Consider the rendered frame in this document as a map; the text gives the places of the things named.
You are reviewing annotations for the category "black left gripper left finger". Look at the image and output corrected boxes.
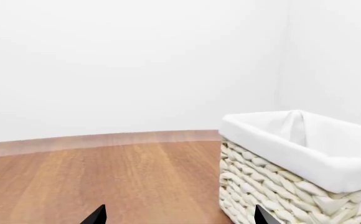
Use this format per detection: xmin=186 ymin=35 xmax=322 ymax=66
xmin=79 ymin=203 xmax=108 ymax=224

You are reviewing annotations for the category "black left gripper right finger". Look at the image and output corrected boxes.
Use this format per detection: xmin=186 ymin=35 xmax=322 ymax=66
xmin=254 ymin=204 xmax=283 ymax=224

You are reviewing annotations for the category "cream woven basket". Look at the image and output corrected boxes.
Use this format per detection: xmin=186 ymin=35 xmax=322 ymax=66
xmin=218 ymin=136 xmax=361 ymax=224

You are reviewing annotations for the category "white fabric basket liner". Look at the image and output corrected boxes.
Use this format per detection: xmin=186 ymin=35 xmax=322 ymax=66
xmin=220 ymin=110 xmax=361 ymax=194

